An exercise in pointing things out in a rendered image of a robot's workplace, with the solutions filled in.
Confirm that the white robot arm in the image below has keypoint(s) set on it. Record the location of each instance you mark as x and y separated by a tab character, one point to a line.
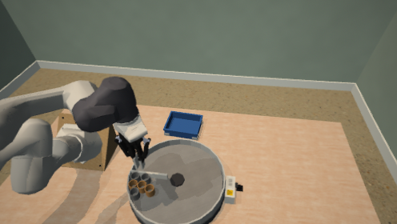
39	155

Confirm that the bronze bushing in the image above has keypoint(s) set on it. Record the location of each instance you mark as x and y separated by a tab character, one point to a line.
132	182
149	187
141	190

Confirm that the blue crate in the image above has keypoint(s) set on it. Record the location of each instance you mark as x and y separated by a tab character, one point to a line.
183	125

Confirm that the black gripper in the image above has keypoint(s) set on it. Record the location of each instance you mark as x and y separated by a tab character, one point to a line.
129	148

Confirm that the grey metal ring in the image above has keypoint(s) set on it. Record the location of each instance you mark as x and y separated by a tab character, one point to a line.
134	175
146	175
132	191

